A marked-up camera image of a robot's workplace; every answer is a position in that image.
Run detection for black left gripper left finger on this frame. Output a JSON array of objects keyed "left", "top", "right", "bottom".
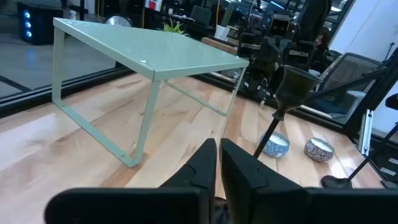
[{"left": 159, "top": 138, "right": 218, "bottom": 190}]

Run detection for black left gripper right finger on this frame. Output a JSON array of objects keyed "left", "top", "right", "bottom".
[{"left": 219, "top": 138, "right": 309, "bottom": 224}]

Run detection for tall black candlestick holder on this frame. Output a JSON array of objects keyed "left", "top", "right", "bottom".
[{"left": 320, "top": 124, "right": 398, "bottom": 190}]

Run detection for white tealight candle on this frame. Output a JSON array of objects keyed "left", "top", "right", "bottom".
[
  {"left": 259, "top": 130, "right": 291, "bottom": 159},
  {"left": 303, "top": 137, "right": 336, "bottom": 163}
]

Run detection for pale green perforated metal shelf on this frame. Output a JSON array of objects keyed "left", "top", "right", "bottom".
[{"left": 51, "top": 17, "right": 250, "bottom": 169}]

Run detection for green plant in white pot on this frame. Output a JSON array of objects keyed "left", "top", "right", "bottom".
[{"left": 162, "top": 19, "right": 186, "bottom": 35}]

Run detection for black mesh office chair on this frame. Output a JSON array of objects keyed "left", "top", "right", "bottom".
[{"left": 310, "top": 52, "right": 383, "bottom": 125}]

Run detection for person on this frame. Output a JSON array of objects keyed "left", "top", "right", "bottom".
[{"left": 307, "top": 27, "right": 335, "bottom": 74}]

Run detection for black computer tower blue lights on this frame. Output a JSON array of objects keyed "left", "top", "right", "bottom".
[{"left": 17, "top": 2, "right": 65, "bottom": 46}]

